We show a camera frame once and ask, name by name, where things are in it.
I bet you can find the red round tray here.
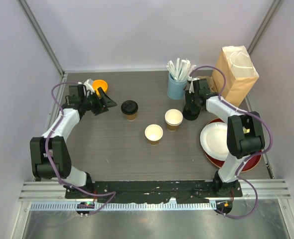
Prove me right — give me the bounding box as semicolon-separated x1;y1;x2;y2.
203;117;263;173

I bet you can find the black coffee cup lid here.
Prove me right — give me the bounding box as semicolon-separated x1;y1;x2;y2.
121;100;138;115

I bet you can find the white paper plate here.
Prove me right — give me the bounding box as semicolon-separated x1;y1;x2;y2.
199;122;229;161

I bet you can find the orange bowl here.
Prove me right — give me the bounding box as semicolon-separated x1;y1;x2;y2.
92;79;108;97

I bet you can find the white wrapped straws bundle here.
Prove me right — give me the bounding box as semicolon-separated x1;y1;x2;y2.
166;58;196;82

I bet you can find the blue straw holder cup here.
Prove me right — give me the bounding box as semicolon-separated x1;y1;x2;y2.
167;73;187;100

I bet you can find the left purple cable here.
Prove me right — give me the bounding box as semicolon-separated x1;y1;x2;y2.
44;82;117;216

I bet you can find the stack of paper cups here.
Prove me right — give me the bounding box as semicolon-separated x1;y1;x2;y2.
164;109;183;131

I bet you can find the purple cable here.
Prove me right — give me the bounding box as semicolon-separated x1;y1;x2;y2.
189;65;274;220
44;82;117;216

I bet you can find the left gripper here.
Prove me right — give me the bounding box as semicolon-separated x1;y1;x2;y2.
81;88;116;116

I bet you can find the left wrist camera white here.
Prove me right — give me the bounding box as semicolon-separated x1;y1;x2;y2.
83;79;95;93

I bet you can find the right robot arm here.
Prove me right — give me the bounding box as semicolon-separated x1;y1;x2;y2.
182;78;265;197

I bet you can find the brown paper bag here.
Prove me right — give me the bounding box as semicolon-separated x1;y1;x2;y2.
209;46;259;107

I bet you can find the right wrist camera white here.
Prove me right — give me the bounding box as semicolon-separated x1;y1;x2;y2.
188;77;194;94

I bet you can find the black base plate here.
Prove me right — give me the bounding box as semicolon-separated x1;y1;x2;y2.
64;179;243;204

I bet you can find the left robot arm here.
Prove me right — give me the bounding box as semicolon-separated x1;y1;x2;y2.
29;83;117;199

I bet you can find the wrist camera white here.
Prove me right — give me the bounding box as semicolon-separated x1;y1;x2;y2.
188;77;194;94
83;79;95;93

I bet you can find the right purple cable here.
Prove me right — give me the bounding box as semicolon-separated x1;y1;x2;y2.
189;65;274;220

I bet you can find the aluminium front rail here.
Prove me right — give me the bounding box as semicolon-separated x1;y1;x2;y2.
19;179;291;213

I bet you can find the brown paper cup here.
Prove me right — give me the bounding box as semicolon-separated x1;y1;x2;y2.
145;124;163;145
125;112;137;121

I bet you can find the black lid stack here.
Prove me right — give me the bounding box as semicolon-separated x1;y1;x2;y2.
182;109;200;121

